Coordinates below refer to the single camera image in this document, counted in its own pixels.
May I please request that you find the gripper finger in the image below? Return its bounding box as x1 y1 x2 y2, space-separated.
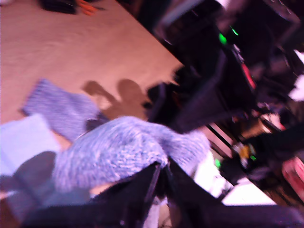
147 82 168 123
170 51 228 133
90 163 162 228
167 161 228 228

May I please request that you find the grey fuzzy sock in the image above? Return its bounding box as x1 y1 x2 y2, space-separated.
20 77 111 141
52 115 211 193

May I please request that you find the small orange thing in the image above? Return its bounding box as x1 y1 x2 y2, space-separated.
77 0 105 15

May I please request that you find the black case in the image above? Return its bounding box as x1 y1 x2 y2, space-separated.
39 0 78 14

